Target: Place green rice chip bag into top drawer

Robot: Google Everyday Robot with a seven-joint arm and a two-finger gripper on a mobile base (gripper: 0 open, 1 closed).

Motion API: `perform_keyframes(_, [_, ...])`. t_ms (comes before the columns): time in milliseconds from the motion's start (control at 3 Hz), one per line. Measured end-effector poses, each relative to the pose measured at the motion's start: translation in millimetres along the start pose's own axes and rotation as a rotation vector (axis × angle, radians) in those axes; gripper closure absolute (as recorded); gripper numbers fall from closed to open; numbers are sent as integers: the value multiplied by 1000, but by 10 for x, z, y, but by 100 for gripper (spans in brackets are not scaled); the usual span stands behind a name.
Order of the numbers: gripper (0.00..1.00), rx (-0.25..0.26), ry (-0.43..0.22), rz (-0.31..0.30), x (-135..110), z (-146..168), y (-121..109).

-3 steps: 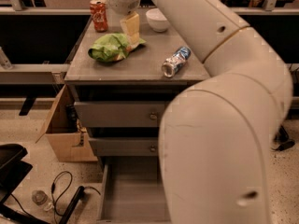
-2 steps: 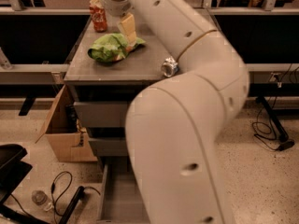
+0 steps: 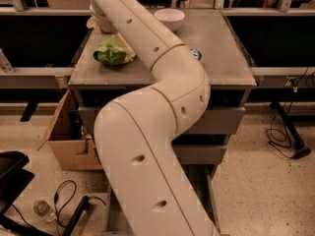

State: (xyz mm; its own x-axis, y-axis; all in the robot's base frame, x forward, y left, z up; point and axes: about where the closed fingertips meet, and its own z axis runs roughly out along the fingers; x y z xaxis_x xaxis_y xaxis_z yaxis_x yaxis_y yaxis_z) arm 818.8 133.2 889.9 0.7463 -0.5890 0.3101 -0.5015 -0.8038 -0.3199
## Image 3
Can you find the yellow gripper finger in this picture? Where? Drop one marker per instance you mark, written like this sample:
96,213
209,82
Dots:
130,53

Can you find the green rice chip bag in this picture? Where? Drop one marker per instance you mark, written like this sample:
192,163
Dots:
110,52

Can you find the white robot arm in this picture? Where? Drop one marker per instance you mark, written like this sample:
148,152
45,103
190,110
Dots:
133,132

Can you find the white ceramic bowl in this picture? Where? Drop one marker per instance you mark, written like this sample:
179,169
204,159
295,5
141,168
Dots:
171,18

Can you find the crushed blue silver can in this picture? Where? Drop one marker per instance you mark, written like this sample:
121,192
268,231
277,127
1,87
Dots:
196,53

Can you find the black table leg left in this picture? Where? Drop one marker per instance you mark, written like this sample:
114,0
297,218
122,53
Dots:
29,111

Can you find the black table leg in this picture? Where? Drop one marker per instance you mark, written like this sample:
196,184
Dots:
291,138
29,111

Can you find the brown cardboard box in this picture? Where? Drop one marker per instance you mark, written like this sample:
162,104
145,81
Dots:
73,150

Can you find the black office chair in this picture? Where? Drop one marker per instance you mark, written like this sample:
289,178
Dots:
13,179

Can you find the clear plastic water bottle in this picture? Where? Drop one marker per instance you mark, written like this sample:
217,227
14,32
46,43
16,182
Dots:
43,208

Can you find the black table leg right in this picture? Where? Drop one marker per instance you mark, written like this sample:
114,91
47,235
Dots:
291,138

